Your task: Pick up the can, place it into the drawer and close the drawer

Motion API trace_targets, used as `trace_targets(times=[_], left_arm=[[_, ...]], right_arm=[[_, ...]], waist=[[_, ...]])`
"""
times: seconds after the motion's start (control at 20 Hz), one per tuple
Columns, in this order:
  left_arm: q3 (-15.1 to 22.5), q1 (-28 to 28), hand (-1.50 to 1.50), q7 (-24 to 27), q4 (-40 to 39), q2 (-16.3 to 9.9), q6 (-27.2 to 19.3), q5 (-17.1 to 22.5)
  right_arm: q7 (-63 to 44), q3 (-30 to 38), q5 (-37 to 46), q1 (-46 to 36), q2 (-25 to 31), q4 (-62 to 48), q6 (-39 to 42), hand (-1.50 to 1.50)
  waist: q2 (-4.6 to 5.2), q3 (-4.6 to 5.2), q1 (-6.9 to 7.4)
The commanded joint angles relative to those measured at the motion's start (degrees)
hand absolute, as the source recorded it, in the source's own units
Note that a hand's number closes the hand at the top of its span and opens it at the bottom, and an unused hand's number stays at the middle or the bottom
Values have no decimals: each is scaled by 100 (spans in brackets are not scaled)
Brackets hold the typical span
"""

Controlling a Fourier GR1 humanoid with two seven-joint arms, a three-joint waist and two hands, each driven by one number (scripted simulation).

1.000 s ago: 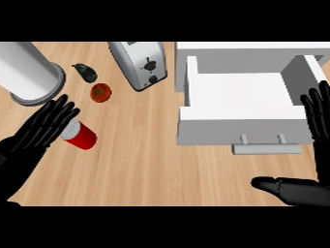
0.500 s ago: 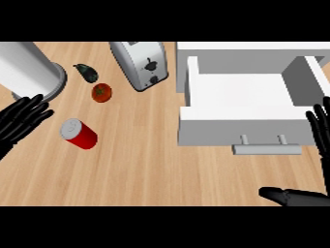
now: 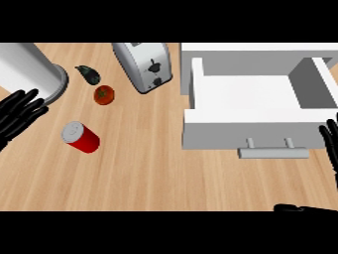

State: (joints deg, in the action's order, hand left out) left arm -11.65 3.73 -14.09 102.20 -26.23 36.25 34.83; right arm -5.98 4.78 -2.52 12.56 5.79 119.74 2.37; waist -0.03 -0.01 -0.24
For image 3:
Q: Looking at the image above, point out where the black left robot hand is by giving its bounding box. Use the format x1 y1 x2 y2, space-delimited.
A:
0 88 50 212

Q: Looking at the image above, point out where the red can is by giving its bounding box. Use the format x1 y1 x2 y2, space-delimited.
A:
60 120 100 155

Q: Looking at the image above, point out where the white drawer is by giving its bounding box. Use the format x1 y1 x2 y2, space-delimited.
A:
181 57 338 151

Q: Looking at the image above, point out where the white cylindrical appliance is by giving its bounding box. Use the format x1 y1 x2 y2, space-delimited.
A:
0 43 71 106

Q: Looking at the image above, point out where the red tomato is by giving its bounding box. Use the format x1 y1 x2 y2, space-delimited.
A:
91 84 115 106

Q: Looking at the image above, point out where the dark eggplant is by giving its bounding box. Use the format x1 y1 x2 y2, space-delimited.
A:
74 64 102 86

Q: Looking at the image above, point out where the silver toaster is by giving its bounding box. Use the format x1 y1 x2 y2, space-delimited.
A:
111 43 174 95

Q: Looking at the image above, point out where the white cabinet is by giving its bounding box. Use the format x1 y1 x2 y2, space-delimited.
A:
178 43 338 97

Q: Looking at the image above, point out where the grey drawer handle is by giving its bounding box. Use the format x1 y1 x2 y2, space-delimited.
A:
237 137 310 160

